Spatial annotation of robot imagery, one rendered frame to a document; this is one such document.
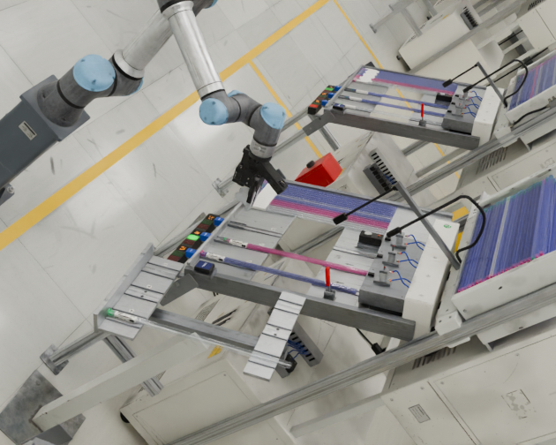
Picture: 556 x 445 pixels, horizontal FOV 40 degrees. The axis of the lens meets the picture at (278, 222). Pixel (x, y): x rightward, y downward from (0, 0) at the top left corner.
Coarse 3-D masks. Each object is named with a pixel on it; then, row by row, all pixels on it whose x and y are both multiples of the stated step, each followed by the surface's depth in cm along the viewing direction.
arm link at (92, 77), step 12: (84, 60) 235; (96, 60) 237; (72, 72) 235; (84, 72) 233; (96, 72) 235; (108, 72) 238; (60, 84) 239; (72, 84) 236; (84, 84) 234; (96, 84) 234; (108, 84) 237; (72, 96) 238; (84, 96) 238; (96, 96) 241; (108, 96) 246
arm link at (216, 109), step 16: (160, 0) 215; (176, 0) 214; (176, 16) 215; (192, 16) 216; (176, 32) 216; (192, 32) 215; (192, 48) 214; (192, 64) 215; (208, 64) 215; (192, 80) 217; (208, 80) 214; (208, 96) 214; (224, 96) 215; (208, 112) 213; (224, 112) 213; (240, 112) 220
